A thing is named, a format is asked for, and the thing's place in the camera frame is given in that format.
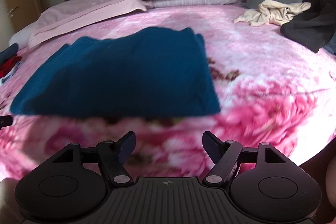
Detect blue knit sweater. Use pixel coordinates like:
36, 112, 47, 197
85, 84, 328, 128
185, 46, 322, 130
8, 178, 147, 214
10, 27, 221, 118

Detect blue denim jeans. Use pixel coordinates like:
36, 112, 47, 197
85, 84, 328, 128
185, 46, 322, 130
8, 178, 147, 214
323, 32, 336, 55

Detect person's right hand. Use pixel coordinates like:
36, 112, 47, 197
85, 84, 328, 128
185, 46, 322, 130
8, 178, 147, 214
326, 157, 336, 208

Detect folded white garment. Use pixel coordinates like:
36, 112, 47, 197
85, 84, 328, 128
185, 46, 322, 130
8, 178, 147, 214
0, 61, 23, 86

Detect folded red garment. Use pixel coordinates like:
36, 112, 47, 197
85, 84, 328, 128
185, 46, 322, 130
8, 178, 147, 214
0, 55, 22, 78

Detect pink pillow far side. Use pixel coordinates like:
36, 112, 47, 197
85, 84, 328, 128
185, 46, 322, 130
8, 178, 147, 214
9, 0, 149, 49

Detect black trousers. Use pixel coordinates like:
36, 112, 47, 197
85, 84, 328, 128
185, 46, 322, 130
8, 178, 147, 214
280, 0, 335, 53

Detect beige crumpled garment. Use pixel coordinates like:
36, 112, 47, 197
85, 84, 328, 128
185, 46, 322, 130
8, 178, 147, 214
234, 0, 311, 27

